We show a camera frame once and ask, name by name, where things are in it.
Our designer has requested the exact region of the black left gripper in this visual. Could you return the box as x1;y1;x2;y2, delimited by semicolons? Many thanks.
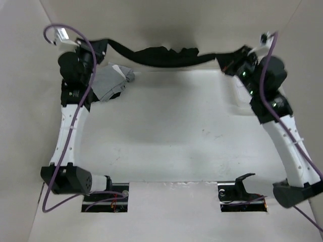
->
73;38;110;84

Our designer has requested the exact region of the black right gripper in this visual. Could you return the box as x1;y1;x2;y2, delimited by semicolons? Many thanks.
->
215;45;261;98

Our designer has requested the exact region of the black tank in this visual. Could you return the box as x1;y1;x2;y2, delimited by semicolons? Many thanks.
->
107;39;239;68
110;92;121;100

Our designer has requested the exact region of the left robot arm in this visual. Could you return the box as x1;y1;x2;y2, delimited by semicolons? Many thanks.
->
40;38;113;201

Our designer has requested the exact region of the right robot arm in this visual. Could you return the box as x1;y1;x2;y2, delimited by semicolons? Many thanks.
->
216;46;322;208

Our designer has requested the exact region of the grey folded tank top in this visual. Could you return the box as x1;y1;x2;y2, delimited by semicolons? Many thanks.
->
91;63;135;102

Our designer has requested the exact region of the black folded tank top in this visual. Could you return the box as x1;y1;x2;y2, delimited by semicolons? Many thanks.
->
110;92;121;100

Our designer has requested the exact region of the white plastic laundry basket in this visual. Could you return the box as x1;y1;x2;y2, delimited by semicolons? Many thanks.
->
232;76;251;108

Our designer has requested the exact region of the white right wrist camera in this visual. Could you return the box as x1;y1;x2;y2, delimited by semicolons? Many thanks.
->
248;32;275;56

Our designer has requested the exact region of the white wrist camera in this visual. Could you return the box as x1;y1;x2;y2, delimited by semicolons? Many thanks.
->
248;32;275;56
54;27;78;49

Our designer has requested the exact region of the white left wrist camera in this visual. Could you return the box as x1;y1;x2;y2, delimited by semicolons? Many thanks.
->
54;27;78;49

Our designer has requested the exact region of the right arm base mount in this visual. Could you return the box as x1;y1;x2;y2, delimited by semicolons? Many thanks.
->
218;182;267;212

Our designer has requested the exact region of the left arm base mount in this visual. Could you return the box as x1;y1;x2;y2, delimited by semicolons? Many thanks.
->
81;183;130;213

